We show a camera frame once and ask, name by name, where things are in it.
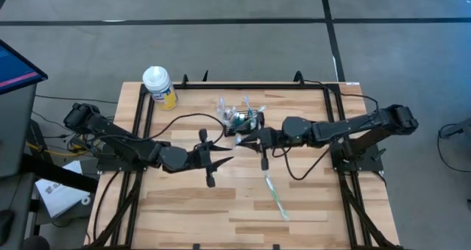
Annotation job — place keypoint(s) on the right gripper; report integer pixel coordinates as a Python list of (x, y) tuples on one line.
[(263, 161)]

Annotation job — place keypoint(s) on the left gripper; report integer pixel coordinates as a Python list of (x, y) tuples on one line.
[(210, 178)]

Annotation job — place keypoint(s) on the white toothbrush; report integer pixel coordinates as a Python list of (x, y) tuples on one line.
[(222, 104)]

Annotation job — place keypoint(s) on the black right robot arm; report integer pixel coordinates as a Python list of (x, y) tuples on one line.
[(349, 128)]

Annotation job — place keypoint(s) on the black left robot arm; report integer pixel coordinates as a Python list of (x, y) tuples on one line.
[(121, 143)]

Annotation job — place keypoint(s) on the yellow disinfectant wipes canister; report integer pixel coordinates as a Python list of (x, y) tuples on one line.
[(160, 88)]

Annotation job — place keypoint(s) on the white label sticker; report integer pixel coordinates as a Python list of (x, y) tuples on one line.
[(352, 83)]

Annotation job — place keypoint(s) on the white tape roll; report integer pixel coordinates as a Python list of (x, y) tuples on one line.
[(83, 200)]

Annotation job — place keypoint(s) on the black desk beam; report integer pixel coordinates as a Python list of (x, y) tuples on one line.
[(59, 174)]

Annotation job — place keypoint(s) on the white paper booklet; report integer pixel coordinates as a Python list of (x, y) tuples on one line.
[(59, 195)]

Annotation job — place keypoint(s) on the grey cabinet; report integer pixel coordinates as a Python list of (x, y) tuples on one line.
[(14, 132)]

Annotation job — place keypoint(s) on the blue computer screen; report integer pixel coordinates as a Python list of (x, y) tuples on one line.
[(14, 70)]

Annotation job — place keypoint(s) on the black computer mouse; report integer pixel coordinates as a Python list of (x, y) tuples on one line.
[(5, 224)]

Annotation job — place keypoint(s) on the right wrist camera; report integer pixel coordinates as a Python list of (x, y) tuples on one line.
[(273, 138)]

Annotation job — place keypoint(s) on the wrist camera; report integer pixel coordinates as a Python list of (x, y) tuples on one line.
[(273, 138), (197, 158)]

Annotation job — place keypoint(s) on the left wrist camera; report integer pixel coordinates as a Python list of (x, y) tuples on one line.
[(197, 158)]

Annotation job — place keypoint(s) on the black aluminium table frame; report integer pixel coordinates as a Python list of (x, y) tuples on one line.
[(228, 86)]

